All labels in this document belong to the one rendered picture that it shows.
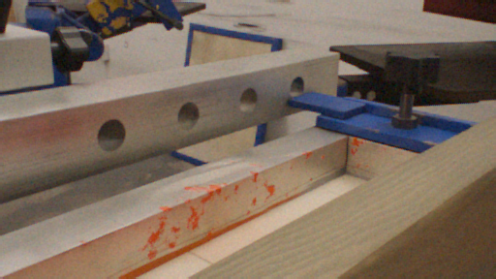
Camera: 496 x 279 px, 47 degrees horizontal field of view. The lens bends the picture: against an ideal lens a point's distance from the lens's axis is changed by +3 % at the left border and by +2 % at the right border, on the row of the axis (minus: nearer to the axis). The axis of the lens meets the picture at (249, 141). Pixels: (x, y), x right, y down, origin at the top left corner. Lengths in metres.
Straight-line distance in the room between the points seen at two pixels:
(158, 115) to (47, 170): 0.09
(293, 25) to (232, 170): 2.32
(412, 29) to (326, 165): 1.94
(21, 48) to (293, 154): 0.20
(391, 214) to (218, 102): 0.29
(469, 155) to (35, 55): 0.28
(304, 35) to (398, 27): 0.47
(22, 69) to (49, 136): 0.06
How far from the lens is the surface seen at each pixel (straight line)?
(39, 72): 0.41
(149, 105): 0.39
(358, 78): 1.02
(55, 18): 0.80
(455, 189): 0.20
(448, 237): 0.20
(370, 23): 2.46
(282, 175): 0.41
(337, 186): 0.46
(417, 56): 0.45
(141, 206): 0.34
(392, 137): 0.45
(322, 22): 2.59
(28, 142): 0.35
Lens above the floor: 1.14
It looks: 19 degrees down
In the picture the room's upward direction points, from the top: 2 degrees clockwise
